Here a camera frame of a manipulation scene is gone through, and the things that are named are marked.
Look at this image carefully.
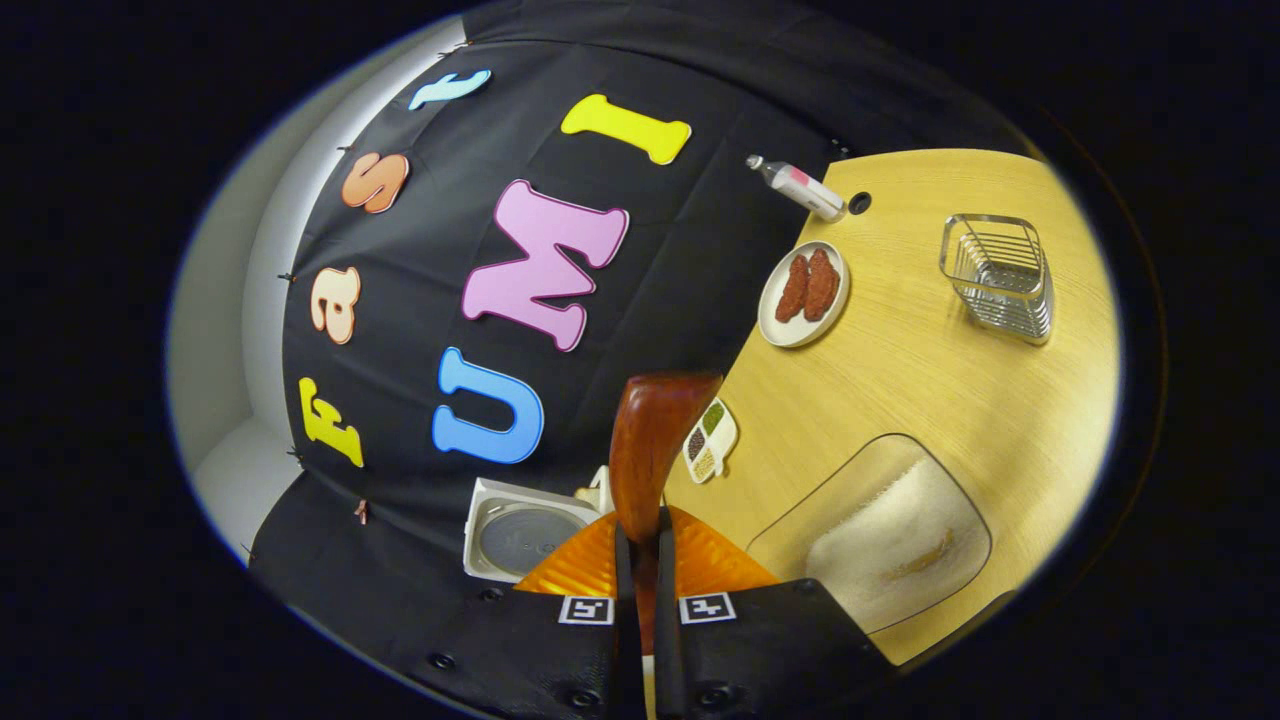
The white round plate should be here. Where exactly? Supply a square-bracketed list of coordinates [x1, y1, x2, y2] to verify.
[756, 239, 853, 350]

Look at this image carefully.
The wooden spoon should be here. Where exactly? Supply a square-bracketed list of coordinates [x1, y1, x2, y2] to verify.
[607, 371, 724, 661]

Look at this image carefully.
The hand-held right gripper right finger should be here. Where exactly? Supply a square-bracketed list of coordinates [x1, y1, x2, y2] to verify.
[654, 505, 899, 720]

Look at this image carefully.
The white divided dish of grains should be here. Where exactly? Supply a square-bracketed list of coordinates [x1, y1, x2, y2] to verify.
[681, 397, 740, 486]

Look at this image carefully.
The small clear bottle pink label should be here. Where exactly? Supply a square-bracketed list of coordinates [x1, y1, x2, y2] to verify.
[744, 153, 850, 224]

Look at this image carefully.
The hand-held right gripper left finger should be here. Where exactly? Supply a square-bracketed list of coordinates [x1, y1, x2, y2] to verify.
[395, 510, 642, 720]

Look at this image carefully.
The brown meat piece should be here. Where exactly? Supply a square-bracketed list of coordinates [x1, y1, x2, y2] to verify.
[774, 253, 812, 325]
[802, 247, 842, 323]

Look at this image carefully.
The row of black backdrop clips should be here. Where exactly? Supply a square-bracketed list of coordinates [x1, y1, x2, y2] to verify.
[238, 38, 476, 559]

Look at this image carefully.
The black backdrop cloth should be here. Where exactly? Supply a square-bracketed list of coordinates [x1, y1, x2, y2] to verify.
[245, 0, 1041, 701]

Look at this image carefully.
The clear container of rice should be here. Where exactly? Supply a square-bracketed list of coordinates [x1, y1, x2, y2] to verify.
[744, 432, 994, 637]

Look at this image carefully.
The white rice cooker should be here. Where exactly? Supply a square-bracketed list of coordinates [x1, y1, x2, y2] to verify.
[462, 464, 620, 585]

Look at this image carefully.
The metal wire chopstick holder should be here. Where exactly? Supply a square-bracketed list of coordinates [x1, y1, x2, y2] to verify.
[937, 212, 1057, 348]

